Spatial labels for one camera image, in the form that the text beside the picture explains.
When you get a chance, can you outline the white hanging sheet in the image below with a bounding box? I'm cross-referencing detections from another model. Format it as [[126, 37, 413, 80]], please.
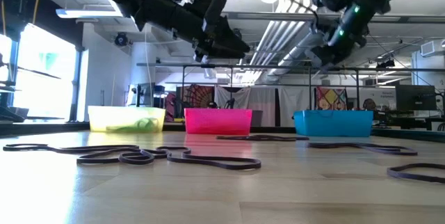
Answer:
[[213, 85, 314, 127]]

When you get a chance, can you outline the large bright window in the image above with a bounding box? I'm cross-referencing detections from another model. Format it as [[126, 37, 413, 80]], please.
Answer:
[[0, 23, 78, 122]]

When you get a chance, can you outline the black pipe rack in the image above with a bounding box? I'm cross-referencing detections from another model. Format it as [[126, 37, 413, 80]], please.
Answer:
[[137, 62, 445, 111]]

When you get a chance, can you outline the blue plastic basket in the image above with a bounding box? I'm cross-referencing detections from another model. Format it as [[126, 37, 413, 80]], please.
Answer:
[[293, 109, 375, 138]]

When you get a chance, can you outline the pink plastic basket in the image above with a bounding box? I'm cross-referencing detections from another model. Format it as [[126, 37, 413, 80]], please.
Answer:
[[184, 108, 253, 136]]

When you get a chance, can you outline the long ceiling strip light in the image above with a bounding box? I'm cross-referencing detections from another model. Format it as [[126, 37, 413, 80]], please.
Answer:
[[55, 7, 123, 19]]

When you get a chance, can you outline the grey bin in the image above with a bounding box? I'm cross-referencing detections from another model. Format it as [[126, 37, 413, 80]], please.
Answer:
[[250, 109, 264, 127]]

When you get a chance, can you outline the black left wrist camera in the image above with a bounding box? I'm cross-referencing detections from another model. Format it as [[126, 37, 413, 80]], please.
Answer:
[[202, 0, 227, 34]]

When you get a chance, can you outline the black ceiling camera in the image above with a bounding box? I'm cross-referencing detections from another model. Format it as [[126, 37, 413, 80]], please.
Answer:
[[113, 31, 129, 47]]

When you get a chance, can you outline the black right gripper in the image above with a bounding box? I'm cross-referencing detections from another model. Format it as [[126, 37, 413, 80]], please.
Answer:
[[310, 0, 375, 72]]

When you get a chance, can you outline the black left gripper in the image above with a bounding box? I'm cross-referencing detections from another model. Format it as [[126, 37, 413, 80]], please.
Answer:
[[133, 0, 251, 63]]

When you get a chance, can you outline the monitor on arm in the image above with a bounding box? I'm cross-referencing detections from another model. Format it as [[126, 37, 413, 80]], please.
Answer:
[[127, 82, 156, 109]]

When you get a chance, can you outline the white wall air unit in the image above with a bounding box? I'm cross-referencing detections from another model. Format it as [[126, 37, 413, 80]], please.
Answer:
[[419, 39, 445, 58]]

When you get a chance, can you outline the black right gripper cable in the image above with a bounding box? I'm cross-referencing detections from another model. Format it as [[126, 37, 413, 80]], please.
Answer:
[[284, 0, 320, 24]]

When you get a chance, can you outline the colourful patchwork quilt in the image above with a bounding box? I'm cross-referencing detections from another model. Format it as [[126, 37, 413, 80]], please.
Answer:
[[315, 86, 348, 111]]

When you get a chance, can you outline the black monitor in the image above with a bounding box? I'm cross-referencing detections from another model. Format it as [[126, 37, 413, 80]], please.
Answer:
[[395, 84, 438, 111]]

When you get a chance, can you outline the yellow plastic basket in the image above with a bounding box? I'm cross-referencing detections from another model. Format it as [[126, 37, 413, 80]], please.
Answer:
[[86, 105, 167, 134]]

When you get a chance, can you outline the silver ventilation duct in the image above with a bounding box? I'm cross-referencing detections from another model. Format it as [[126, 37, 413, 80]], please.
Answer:
[[239, 18, 327, 86]]

